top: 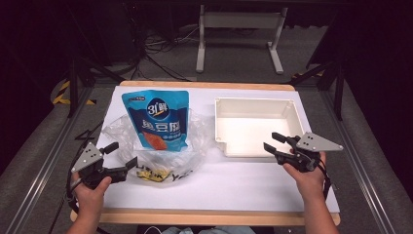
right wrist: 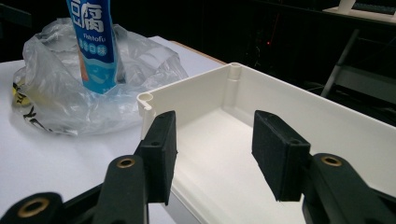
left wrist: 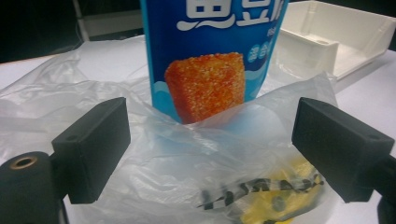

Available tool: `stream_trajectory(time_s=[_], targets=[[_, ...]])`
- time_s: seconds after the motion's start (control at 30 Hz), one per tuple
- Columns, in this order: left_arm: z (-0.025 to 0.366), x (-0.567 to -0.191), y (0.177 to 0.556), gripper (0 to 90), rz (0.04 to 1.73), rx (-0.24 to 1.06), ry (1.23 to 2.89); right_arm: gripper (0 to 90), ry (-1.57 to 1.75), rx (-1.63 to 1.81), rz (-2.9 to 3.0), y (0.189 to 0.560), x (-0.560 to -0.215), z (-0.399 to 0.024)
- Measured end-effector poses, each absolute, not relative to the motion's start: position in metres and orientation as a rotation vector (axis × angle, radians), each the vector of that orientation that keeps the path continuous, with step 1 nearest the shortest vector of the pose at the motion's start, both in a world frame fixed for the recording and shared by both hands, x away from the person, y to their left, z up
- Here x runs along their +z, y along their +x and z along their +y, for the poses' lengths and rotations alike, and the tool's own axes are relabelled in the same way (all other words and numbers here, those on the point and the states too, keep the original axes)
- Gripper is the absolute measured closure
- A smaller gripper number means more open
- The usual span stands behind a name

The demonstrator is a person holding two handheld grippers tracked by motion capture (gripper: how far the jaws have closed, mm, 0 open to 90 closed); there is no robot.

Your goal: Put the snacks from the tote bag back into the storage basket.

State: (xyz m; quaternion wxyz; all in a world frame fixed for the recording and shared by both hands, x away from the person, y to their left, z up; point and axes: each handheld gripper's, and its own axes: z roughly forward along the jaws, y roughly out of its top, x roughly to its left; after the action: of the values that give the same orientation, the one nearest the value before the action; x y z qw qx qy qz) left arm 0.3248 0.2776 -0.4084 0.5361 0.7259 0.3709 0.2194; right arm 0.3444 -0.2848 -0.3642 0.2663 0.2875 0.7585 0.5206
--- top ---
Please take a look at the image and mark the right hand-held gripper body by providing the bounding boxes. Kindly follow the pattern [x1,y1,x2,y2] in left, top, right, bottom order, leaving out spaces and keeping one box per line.
[276,132,344,174]

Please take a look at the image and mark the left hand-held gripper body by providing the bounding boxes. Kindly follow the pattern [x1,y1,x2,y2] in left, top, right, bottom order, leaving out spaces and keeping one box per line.
[71,141,129,190]

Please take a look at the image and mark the white plastic box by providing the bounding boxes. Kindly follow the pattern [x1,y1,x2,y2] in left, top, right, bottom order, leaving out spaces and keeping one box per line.
[213,97,307,159]

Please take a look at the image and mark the clear plastic bag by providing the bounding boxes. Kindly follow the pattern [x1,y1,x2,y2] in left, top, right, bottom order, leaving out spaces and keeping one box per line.
[101,109,216,188]

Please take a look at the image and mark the blue food pouch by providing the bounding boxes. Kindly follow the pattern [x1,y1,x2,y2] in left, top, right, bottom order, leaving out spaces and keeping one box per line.
[121,90,191,153]

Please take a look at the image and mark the person's left hand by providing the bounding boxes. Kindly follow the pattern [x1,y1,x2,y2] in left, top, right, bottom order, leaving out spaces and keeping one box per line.
[71,172,113,215]

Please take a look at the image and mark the person's right hand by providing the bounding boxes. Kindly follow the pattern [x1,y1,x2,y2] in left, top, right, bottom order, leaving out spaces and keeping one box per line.
[282,151,327,207]

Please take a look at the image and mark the white table sheet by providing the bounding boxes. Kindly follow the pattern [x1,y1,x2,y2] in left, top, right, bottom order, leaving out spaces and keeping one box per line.
[95,85,341,215]

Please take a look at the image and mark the black metal stand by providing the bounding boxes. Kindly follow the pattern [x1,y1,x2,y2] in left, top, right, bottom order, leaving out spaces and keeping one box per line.
[289,53,347,122]
[66,57,127,119]

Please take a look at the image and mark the yellow black floor tape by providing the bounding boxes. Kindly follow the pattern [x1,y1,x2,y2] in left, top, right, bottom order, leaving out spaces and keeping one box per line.
[52,80,97,106]

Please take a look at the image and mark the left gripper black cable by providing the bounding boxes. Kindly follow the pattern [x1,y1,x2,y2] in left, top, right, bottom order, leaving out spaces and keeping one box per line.
[65,171,82,215]

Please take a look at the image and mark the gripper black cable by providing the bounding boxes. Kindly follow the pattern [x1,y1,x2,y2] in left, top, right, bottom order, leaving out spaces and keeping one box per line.
[65,171,82,215]
[319,161,333,201]

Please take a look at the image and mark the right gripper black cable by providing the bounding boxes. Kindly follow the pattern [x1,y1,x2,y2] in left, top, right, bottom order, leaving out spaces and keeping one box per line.
[319,161,333,201]

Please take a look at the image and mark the aluminium rail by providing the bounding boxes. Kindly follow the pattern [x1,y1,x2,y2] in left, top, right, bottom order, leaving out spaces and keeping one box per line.
[319,91,397,234]
[4,87,95,234]

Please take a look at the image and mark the bundle of floor cables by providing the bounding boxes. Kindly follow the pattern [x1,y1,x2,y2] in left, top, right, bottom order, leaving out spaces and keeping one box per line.
[125,6,201,83]

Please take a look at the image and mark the white metal stand frame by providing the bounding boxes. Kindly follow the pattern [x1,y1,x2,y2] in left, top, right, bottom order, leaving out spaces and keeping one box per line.
[195,4,289,75]

